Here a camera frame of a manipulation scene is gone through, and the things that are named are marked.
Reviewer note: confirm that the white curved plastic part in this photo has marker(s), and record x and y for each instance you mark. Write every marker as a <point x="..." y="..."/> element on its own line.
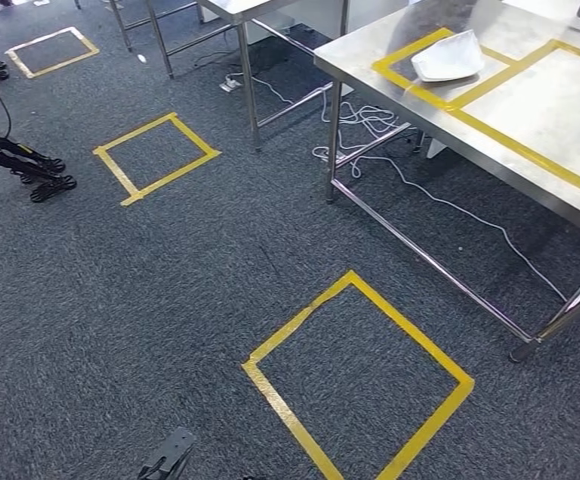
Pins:
<point x="447" y="60"/>

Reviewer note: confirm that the steel workbench table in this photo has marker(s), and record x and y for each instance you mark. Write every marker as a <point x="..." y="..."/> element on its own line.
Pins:
<point x="545" y="99"/>

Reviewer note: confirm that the white floor socket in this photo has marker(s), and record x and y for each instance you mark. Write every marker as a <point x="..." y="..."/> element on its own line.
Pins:
<point x="231" y="84"/>

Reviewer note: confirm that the white cabinet panel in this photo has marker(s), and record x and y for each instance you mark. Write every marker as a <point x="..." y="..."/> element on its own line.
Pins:
<point x="435" y="147"/>

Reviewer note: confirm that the white desk panel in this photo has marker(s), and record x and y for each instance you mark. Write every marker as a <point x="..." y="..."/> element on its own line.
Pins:
<point x="320" y="16"/>

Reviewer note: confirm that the black legged robot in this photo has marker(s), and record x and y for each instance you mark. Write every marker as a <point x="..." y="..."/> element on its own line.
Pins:
<point x="0" y="152"/>

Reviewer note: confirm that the white desk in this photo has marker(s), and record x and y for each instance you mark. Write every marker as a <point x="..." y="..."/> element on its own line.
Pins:
<point x="540" y="8"/>

